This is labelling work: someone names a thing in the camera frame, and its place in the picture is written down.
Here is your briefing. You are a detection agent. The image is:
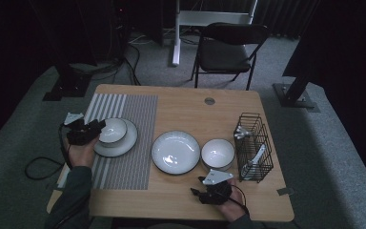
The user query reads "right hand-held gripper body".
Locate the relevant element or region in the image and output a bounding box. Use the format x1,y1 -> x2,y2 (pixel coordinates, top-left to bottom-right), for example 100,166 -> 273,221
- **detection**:
193,169 -> 234,205

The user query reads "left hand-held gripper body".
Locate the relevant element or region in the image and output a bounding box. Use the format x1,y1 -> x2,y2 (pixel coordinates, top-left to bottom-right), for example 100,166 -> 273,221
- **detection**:
63,112 -> 93,147

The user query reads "white bowl black rim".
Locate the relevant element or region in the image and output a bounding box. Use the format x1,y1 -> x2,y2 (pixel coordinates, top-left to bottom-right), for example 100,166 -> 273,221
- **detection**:
200,138 -> 236,172
98,117 -> 129,145

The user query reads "white plate black rim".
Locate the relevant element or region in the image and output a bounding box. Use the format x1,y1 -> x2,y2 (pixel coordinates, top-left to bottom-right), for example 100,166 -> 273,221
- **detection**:
92,118 -> 139,158
151,130 -> 202,177

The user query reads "black wire basket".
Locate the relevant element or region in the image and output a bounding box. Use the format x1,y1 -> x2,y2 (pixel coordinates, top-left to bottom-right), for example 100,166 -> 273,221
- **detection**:
233,112 -> 275,184

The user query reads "person's left hand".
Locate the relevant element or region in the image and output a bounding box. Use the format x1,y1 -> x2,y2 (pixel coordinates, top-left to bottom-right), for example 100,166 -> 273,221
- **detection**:
64,135 -> 100,169

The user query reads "person's right hand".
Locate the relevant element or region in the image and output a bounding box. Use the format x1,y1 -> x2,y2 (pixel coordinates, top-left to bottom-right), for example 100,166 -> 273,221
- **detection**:
217,177 -> 251,223

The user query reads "striped woven placemat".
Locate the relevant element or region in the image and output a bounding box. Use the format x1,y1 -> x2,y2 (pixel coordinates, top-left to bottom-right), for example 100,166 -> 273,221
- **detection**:
56,93 -> 159,191

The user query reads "black stand with square base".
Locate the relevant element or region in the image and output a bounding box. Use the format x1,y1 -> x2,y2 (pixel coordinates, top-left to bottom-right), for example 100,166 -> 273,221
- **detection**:
42,60 -> 92,102

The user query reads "white ceramic spoon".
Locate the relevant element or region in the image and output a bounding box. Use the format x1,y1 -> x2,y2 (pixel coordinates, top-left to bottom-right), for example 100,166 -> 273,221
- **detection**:
240,144 -> 267,179

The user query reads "grey tape piece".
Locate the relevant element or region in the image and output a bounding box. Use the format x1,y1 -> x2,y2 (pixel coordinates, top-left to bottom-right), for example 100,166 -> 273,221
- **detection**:
276,187 -> 295,197

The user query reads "black equipment tower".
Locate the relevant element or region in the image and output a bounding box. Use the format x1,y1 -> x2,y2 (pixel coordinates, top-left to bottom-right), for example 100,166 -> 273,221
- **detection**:
109,0 -> 132,63

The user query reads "black stand with bolted base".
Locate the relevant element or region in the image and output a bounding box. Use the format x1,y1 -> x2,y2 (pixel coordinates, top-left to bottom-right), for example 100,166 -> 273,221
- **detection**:
272,71 -> 320,114

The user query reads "black folding chair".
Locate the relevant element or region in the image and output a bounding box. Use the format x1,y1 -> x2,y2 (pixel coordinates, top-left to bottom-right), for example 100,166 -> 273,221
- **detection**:
190,22 -> 271,91

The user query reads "left hand-held gripper cable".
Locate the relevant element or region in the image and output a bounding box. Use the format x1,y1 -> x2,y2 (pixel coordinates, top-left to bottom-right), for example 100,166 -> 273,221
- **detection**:
57,123 -> 74,169

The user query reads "hand-held gripper cable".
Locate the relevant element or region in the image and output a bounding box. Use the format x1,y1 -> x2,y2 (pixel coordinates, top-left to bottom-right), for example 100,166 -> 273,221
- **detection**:
228,183 -> 251,215
57,123 -> 74,169

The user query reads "right hand-held gripper cable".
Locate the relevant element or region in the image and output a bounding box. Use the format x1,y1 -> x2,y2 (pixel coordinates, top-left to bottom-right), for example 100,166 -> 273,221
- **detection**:
228,183 -> 251,215

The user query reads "black cable on floor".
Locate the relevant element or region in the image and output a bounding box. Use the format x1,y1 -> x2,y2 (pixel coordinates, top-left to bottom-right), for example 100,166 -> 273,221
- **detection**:
24,156 -> 65,181

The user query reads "bundle of black cables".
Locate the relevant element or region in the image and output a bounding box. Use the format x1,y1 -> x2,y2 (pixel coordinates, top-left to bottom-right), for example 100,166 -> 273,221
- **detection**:
89,41 -> 142,87

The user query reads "white desk frame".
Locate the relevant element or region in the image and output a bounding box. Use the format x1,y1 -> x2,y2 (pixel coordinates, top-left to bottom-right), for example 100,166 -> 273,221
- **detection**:
171,0 -> 259,67

